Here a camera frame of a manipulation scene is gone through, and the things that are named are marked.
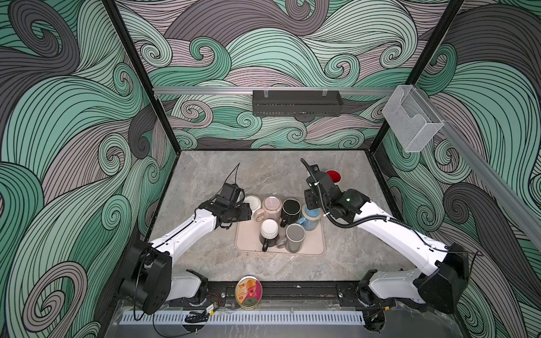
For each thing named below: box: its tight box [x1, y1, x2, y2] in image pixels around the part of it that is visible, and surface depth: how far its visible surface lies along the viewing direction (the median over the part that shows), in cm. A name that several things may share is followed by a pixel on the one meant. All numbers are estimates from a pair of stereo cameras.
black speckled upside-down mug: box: [280, 197, 302, 228], surface depth 87 cm
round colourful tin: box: [235, 276, 263, 309], surface depth 72 cm
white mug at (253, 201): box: [243, 195, 262, 217], surface depth 90 cm
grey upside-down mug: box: [276, 223, 307, 254], surface depth 83 cm
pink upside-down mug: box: [255, 195, 283, 222], surface depth 87 cm
